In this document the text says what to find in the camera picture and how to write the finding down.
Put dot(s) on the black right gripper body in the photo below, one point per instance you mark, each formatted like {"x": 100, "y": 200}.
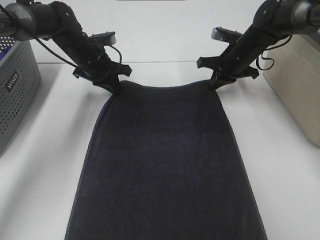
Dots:
{"x": 234, "y": 62}

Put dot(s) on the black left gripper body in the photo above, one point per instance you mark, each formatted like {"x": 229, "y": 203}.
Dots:
{"x": 101, "y": 70}

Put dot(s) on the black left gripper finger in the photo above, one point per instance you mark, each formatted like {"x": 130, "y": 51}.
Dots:
{"x": 115, "y": 85}
{"x": 105, "y": 85}

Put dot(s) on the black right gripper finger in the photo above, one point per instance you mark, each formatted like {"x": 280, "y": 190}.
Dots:
{"x": 214, "y": 82}
{"x": 220, "y": 82}

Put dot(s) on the dark grey towel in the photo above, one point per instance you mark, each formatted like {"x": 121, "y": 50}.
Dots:
{"x": 163, "y": 163}

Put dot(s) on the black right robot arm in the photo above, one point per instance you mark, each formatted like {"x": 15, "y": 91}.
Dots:
{"x": 275, "y": 20}

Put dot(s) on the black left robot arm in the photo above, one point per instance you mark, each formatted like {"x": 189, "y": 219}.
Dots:
{"x": 27, "y": 20}

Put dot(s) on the beige storage box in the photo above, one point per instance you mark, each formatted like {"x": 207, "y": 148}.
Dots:
{"x": 295, "y": 77}

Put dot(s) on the grey perforated laundry basket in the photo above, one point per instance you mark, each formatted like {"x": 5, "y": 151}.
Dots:
{"x": 19, "y": 82}

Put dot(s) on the blue cloth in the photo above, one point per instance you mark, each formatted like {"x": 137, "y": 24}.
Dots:
{"x": 4, "y": 52}

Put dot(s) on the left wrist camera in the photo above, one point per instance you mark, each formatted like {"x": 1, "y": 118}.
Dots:
{"x": 105, "y": 39}

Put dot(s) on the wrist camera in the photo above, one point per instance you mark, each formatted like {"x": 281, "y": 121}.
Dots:
{"x": 105, "y": 39}
{"x": 225, "y": 35}

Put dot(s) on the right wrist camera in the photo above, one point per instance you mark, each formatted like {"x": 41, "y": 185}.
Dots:
{"x": 225, "y": 35}

